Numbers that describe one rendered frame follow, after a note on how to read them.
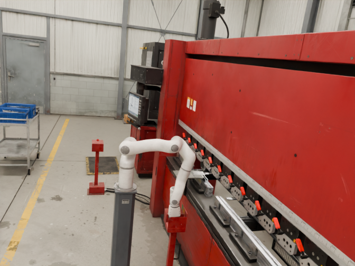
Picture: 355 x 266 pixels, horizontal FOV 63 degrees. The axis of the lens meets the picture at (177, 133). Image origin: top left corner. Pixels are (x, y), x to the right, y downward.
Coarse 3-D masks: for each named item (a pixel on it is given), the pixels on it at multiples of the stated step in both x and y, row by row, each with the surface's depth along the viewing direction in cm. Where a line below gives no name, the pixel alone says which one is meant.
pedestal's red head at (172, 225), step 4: (168, 208) 264; (180, 208) 266; (164, 212) 263; (164, 216) 262; (164, 220) 262; (168, 220) 256; (172, 220) 246; (176, 220) 247; (180, 220) 247; (184, 220) 248; (168, 224) 246; (172, 224) 247; (176, 224) 248; (180, 224) 248; (184, 224) 249; (168, 228) 247; (172, 228) 248; (176, 228) 249; (180, 228) 249; (184, 228) 250; (168, 232) 248; (172, 232) 249; (176, 232) 250
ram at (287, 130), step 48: (192, 96) 317; (240, 96) 216; (288, 96) 164; (336, 96) 132; (240, 144) 214; (288, 144) 162; (336, 144) 131; (288, 192) 161; (336, 192) 130; (336, 240) 130
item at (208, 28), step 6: (204, 0) 307; (210, 0) 302; (216, 0) 304; (204, 6) 307; (210, 6) 301; (216, 6) 298; (222, 6) 303; (204, 12) 309; (210, 12) 301; (216, 12) 296; (222, 12) 303; (204, 18) 310; (210, 18) 307; (216, 18) 311; (222, 18) 295; (204, 24) 310; (210, 24) 309; (204, 30) 311; (210, 30) 310; (228, 30) 300; (204, 36) 313; (210, 36) 312; (228, 36) 302
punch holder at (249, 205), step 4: (248, 188) 201; (252, 188) 197; (248, 192) 201; (252, 192) 196; (256, 192) 192; (248, 196) 201; (252, 196) 196; (256, 196) 192; (260, 196) 190; (244, 200) 205; (248, 200) 200; (252, 200) 196; (256, 200) 191; (260, 200) 191; (244, 204) 205; (248, 204) 201; (252, 204) 195; (260, 204) 192; (248, 208) 199; (252, 208) 195; (256, 208) 192; (252, 212) 195; (256, 212) 192
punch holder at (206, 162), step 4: (208, 152) 270; (204, 156) 278; (208, 156) 270; (212, 156) 264; (204, 160) 277; (208, 160) 269; (212, 160) 265; (204, 164) 277; (208, 164) 269; (208, 168) 268
